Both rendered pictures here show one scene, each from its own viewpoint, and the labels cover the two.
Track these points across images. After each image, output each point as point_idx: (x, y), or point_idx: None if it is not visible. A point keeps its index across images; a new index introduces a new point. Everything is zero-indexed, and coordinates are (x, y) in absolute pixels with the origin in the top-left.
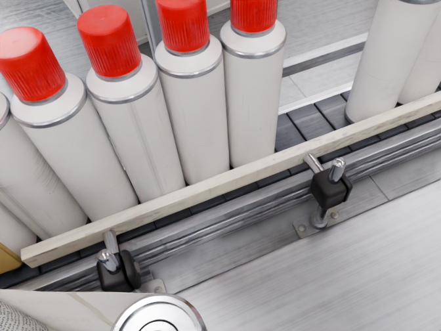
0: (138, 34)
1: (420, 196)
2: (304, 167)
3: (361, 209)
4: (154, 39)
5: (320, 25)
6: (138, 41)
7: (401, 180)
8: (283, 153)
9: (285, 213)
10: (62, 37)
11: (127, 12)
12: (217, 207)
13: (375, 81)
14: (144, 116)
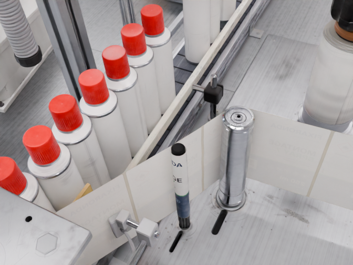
0: (17, 85)
1: (247, 77)
2: (191, 95)
3: (226, 102)
4: (78, 69)
5: None
6: (18, 90)
7: (232, 80)
8: (182, 90)
9: (195, 126)
10: None
11: (7, 72)
12: (168, 135)
13: (198, 36)
14: (138, 91)
